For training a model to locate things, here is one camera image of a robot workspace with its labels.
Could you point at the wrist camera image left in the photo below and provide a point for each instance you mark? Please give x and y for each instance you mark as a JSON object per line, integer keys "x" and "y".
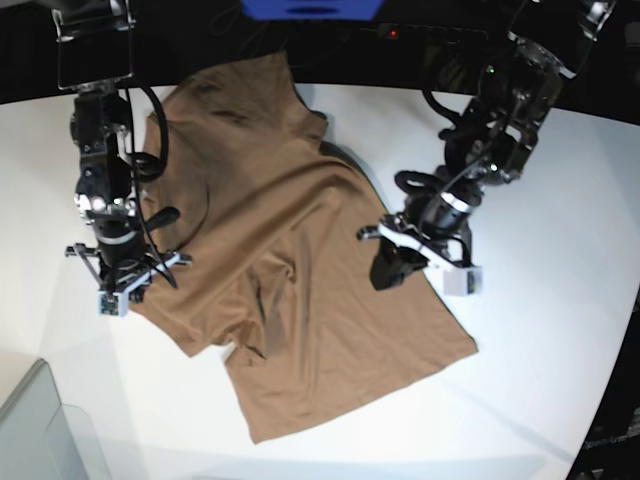
{"x": 114, "y": 305}

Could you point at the black power strip red light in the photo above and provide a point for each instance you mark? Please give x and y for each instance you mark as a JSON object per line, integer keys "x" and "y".
{"x": 430, "y": 34}

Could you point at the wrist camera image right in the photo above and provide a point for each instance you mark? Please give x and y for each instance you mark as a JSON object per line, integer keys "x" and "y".
{"x": 462, "y": 281}

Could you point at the brown t-shirt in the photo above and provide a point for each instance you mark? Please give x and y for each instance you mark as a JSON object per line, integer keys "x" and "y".
{"x": 269, "y": 216}

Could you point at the blue box at top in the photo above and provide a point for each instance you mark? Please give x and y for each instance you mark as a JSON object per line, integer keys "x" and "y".
{"x": 285, "y": 10}

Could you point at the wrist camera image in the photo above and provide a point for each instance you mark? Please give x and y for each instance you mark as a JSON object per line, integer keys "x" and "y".
{"x": 462, "y": 281}
{"x": 114, "y": 305}

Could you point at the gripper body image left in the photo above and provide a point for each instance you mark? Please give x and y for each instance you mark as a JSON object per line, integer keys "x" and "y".
{"x": 122, "y": 256}

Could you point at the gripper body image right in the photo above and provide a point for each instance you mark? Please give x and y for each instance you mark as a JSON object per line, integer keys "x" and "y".
{"x": 436, "y": 228}

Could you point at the black cable image right arm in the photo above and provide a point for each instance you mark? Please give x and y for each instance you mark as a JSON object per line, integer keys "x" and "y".
{"x": 457, "y": 139}

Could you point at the translucent plastic bin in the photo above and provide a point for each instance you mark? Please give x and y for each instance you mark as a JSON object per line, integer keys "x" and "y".
{"x": 44, "y": 438}

